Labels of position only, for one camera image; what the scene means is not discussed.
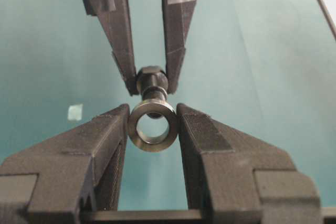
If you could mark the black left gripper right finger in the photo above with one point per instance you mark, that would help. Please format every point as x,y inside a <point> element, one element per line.
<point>237,178</point>

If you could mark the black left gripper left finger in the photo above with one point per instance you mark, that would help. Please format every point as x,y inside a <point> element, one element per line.
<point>77,170</point>

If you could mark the dark metal stepped shaft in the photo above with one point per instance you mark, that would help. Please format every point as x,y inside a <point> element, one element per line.
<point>152,85</point>

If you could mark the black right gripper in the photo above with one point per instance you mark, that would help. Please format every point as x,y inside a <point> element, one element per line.
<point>114,18</point>

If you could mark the teal table cloth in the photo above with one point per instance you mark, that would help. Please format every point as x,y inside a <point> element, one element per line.
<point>264,67</point>

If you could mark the middle pale tape marker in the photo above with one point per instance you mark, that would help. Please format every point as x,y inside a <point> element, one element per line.
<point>75,112</point>

